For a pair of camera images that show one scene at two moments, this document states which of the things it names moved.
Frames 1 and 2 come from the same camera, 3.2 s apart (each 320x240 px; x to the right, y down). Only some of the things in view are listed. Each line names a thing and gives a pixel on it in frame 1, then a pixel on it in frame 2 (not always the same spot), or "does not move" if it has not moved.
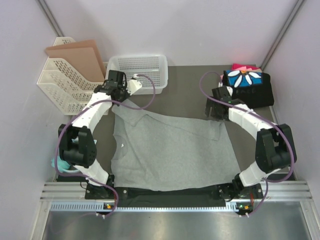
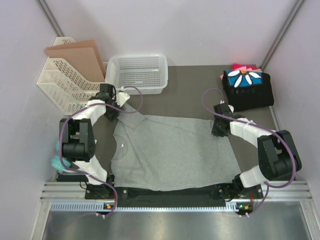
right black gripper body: (214, 113) to (216, 129)
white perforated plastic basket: (151, 70) does not move
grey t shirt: (153, 151) does not move
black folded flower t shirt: (254, 88) does not move
